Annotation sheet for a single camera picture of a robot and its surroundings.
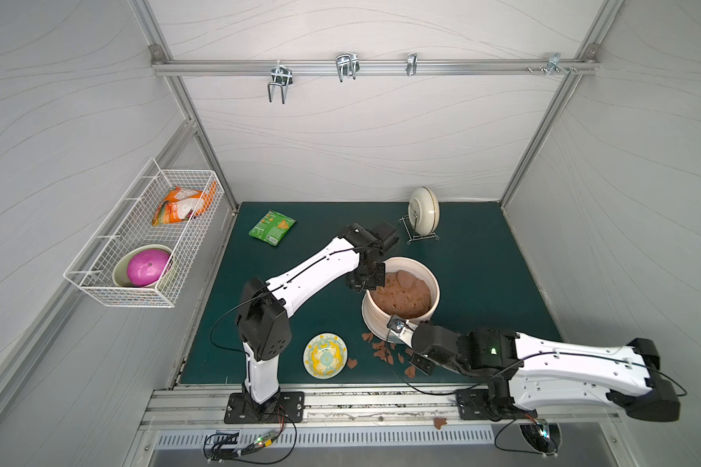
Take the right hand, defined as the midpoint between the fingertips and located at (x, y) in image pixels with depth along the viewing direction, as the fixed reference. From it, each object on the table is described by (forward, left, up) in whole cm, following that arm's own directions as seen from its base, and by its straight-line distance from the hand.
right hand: (405, 334), depth 71 cm
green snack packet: (+43, +47, -12) cm, 65 cm away
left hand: (+12, +8, 0) cm, 15 cm away
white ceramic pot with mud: (+14, -3, -5) cm, 16 cm away
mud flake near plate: (-4, +14, -14) cm, 20 cm away
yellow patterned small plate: (-2, +21, -14) cm, 25 cm away
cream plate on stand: (+43, -9, 0) cm, 44 cm away
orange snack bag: (+22, +56, +22) cm, 64 cm away
